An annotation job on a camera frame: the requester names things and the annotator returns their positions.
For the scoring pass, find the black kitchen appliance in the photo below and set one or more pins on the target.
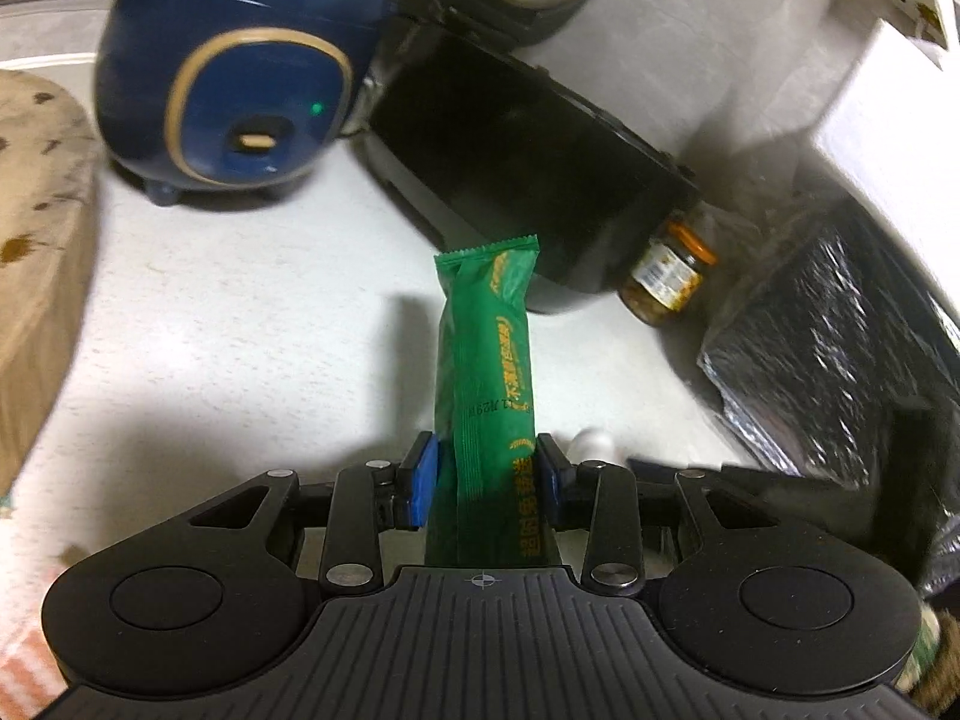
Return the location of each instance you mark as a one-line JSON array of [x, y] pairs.
[[510, 165]]

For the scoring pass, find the black plastic bag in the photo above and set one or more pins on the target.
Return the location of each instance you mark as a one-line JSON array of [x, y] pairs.
[[840, 360]]

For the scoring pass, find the navy blue rice cooker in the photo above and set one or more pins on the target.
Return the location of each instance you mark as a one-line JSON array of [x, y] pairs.
[[225, 37]]

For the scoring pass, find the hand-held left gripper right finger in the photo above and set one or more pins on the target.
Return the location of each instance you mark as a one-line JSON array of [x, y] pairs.
[[547, 476]]

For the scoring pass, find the green snack packet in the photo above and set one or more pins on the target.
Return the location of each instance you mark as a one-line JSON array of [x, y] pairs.
[[487, 360]]

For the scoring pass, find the glass jar with orange lid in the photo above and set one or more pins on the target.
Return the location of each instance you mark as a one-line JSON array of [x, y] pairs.
[[667, 277]]

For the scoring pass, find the wooden chopping block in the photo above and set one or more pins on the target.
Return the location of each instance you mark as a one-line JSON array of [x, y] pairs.
[[37, 277]]

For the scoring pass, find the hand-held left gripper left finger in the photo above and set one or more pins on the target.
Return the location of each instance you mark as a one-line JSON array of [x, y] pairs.
[[424, 480]]

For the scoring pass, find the garlic bulb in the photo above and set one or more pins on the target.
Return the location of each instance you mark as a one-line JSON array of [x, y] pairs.
[[594, 444]]

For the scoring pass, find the white box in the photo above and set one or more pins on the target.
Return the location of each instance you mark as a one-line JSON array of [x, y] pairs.
[[900, 127]]

